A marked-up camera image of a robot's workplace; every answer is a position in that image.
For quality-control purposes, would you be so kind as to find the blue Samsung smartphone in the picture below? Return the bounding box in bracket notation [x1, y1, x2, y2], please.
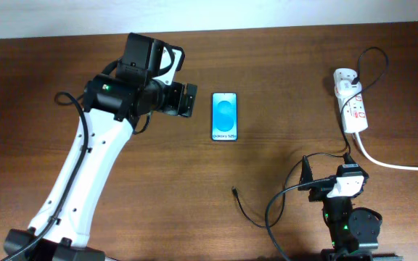
[211, 92, 238, 141]

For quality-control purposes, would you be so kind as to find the black charging cable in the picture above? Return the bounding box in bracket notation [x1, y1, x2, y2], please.
[231, 46, 390, 229]

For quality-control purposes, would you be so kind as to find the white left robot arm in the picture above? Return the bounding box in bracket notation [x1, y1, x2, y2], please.
[4, 73, 197, 261]

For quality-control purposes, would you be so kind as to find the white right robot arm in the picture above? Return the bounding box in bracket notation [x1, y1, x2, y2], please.
[299, 154, 403, 261]

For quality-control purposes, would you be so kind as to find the white charger adapter plug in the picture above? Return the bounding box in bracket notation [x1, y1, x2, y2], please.
[335, 80, 362, 99]

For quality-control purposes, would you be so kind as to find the white power strip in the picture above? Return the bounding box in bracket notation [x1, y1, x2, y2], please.
[333, 68, 368, 133]

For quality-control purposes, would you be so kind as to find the white power strip cord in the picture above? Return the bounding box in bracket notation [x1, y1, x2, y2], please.
[352, 131, 418, 173]

